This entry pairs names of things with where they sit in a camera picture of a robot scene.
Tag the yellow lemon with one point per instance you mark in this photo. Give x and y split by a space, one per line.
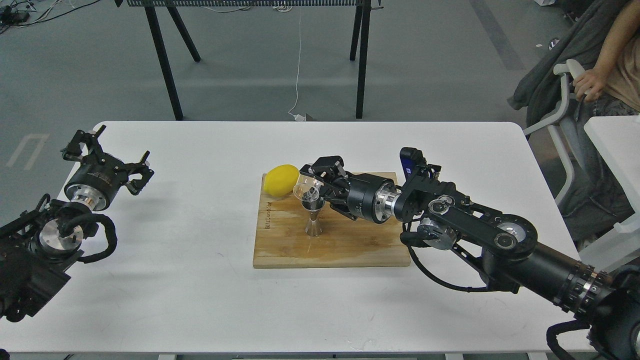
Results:
281 180

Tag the small clear glass cup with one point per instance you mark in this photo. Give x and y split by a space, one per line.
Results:
307 189

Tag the dark grey jacket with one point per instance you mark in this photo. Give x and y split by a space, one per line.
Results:
539 90

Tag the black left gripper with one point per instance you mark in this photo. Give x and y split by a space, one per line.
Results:
98 180

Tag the steel double jigger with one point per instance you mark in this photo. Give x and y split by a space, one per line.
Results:
313 217

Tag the person's hand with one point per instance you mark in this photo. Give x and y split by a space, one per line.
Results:
589 86

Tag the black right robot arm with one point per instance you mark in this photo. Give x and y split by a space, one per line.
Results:
502 248

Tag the white side table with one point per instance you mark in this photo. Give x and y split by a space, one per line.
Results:
617 139

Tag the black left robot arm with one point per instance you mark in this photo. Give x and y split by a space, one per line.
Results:
38 247

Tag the white office chair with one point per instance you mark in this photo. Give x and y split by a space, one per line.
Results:
620 245

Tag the person in brown shirt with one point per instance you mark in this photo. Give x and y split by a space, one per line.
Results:
620 55

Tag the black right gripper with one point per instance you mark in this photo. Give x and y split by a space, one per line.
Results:
365 195

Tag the wooden cutting board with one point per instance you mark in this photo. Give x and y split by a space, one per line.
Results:
281 241

